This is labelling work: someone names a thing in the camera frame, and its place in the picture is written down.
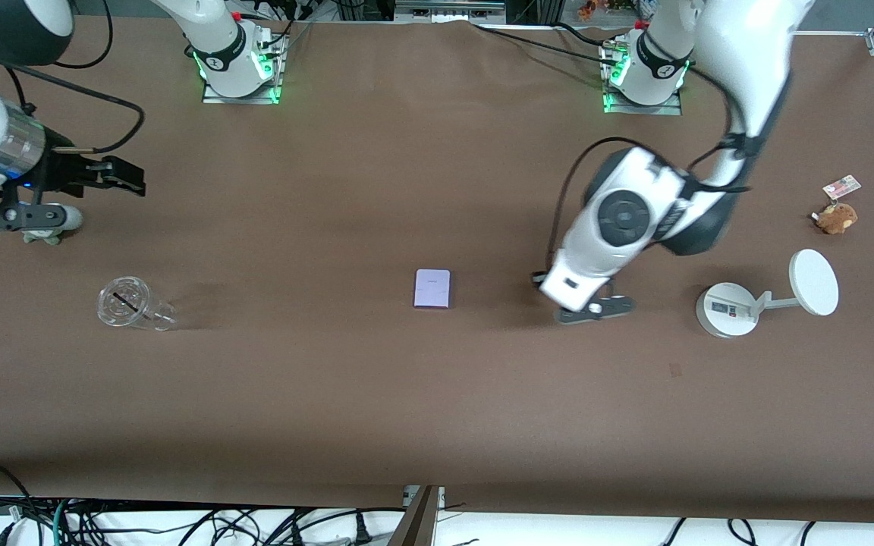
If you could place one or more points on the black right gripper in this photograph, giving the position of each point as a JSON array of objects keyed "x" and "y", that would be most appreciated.
[{"x": 60, "y": 174}]

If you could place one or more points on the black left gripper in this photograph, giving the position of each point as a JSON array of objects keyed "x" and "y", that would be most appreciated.
[{"x": 537, "y": 277}]

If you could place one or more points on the small lavender box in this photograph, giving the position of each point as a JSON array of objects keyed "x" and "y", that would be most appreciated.
[{"x": 432, "y": 289}]

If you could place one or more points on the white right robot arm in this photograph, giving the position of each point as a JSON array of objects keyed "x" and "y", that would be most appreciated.
[{"x": 217, "y": 38}]

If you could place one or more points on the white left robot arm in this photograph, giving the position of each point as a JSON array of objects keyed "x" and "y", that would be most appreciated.
[{"x": 619, "y": 220}]

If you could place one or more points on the white round phone stand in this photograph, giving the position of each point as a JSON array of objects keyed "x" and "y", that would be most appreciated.
[{"x": 727, "y": 309}]

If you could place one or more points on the grey-green plush toy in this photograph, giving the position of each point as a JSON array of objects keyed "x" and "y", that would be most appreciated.
[{"x": 46, "y": 236}]

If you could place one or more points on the clear plastic cup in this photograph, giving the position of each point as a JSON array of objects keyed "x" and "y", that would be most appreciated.
[{"x": 127, "y": 302}]

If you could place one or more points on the brown table cover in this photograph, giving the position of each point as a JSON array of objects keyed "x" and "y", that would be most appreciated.
[{"x": 407, "y": 189}]

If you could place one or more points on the small orange toy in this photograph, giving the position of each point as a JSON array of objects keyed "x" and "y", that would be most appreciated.
[{"x": 589, "y": 9}]

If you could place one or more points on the brown table leg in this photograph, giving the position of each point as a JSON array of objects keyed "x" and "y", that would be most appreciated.
[{"x": 416, "y": 523}]

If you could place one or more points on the black power plug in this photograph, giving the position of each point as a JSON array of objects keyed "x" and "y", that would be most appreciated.
[{"x": 361, "y": 535}]

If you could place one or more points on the small pink white card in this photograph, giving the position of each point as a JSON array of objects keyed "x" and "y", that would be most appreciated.
[{"x": 841, "y": 186}]

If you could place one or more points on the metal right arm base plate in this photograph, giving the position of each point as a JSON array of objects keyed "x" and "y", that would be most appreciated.
[{"x": 243, "y": 98}]

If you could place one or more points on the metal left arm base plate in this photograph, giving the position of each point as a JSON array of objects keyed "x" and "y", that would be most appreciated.
[{"x": 619, "y": 108}]

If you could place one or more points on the metal table bracket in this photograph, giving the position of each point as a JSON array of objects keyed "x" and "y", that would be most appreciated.
[{"x": 409, "y": 496}]

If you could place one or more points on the grey metal rail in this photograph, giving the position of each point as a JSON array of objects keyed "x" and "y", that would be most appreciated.
[{"x": 448, "y": 7}]

